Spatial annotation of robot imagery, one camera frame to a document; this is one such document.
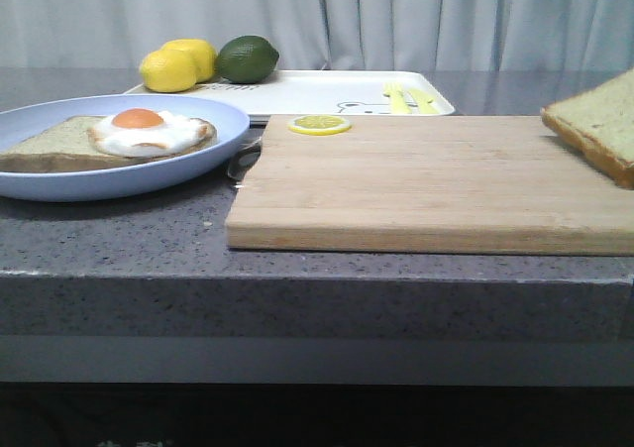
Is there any grey curtain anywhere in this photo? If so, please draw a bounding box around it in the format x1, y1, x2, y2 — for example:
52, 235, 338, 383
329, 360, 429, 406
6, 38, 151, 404
1, 0, 633, 71

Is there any yellow lemon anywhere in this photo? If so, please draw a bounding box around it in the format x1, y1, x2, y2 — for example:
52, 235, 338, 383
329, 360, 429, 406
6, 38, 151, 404
139, 49, 197, 93
161, 39, 217, 83

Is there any yellow plastic knife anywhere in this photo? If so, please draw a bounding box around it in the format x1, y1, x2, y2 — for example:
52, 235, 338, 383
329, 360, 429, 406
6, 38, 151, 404
407, 88, 438, 115

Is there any wooden cutting board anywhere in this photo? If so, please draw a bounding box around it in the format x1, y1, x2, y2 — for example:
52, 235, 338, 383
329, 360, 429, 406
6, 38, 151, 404
226, 115, 633, 256

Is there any fried egg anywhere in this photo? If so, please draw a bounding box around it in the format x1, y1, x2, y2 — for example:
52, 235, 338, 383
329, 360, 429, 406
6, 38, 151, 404
88, 108, 216, 158

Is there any bread slice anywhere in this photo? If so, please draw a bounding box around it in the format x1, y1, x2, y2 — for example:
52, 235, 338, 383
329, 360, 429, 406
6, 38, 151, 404
1, 116, 217, 173
541, 69, 633, 189

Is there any yellow plastic fork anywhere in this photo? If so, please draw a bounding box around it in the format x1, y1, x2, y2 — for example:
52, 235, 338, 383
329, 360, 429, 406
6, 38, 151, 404
383, 82, 412, 115

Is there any front yellow lemon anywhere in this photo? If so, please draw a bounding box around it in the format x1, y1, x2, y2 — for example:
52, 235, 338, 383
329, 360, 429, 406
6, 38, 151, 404
139, 49, 197, 93

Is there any metal cutting board handle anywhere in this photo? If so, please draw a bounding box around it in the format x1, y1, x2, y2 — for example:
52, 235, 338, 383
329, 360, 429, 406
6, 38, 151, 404
226, 138, 262, 188

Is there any white tray with bear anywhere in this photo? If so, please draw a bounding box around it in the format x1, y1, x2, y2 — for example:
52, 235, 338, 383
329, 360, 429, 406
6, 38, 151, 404
122, 69, 457, 123

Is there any rear yellow lemon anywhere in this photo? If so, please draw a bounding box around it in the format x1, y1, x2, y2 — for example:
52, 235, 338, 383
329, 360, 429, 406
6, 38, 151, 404
161, 39, 217, 83

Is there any green lime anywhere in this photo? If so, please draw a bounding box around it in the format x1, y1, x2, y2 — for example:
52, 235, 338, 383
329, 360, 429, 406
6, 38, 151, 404
215, 35, 279, 84

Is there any light blue plate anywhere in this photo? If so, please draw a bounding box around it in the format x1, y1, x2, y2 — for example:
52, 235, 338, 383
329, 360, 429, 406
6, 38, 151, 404
1, 94, 250, 202

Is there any lemon slice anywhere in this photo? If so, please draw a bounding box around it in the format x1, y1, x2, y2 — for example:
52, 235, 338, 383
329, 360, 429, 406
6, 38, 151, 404
288, 115, 352, 136

